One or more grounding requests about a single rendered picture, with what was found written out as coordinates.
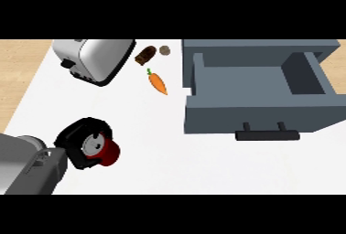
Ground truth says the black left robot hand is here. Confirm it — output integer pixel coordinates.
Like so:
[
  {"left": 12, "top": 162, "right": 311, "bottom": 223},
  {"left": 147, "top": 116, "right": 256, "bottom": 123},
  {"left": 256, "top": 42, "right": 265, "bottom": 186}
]
[{"left": 54, "top": 116, "right": 116, "bottom": 171}]

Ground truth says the red can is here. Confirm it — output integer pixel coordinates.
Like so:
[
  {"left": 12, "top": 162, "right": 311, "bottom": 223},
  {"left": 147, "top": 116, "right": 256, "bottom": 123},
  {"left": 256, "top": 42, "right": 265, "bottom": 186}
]
[{"left": 82, "top": 131, "right": 123, "bottom": 167}]

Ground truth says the grey drawer front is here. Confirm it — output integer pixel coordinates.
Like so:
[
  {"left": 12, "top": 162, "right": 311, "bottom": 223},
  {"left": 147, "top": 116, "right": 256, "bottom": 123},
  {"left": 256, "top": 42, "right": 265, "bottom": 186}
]
[{"left": 182, "top": 91, "right": 346, "bottom": 135}]

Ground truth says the grey open drawer box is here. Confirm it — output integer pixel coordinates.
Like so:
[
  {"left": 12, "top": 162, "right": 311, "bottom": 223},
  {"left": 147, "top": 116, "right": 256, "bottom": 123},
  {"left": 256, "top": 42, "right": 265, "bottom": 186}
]
[{"left": 191, "top": 51, "right": 339, "bottom": 98}]

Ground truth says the orange carrot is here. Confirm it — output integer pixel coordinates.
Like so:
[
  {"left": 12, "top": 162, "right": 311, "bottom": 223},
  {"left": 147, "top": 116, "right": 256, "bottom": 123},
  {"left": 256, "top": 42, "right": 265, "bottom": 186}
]
[{"left": 145, "top": 68, "right": 170, "bottom": 97}]

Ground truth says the silver toaster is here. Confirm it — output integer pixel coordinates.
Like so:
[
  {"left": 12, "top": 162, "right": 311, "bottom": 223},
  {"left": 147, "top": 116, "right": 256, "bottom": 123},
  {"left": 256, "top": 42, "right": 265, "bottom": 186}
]
[{"left": 52, "top": 38, "right": 138, "bottom": 88}]

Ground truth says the brown potato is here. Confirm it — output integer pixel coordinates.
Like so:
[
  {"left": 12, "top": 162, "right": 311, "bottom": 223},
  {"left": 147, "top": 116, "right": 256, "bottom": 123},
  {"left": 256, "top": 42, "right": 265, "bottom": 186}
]
[{"left": 134, "top": 45, "right": 159, "bottom": 67}]

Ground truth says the small beige round mushroom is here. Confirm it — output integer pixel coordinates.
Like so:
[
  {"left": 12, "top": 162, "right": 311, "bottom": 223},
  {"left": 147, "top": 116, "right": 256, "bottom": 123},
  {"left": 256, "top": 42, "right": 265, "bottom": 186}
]
[{"left": 159, "top": 45, "right": 173, "bottom": 57}]

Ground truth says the grey cabinet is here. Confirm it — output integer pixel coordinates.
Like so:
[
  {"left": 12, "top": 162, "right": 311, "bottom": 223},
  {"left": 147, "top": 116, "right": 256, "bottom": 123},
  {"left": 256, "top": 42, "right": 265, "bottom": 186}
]
[{"left": 181, "top": 38, "right": 342, "bottom": 90}]

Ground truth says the dark drawer handle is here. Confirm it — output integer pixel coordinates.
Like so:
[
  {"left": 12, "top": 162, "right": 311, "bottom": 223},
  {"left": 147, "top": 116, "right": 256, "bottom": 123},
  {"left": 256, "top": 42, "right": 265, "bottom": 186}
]
[{"left": 234, "top": 121, "right": 302, "bottom": 142}]

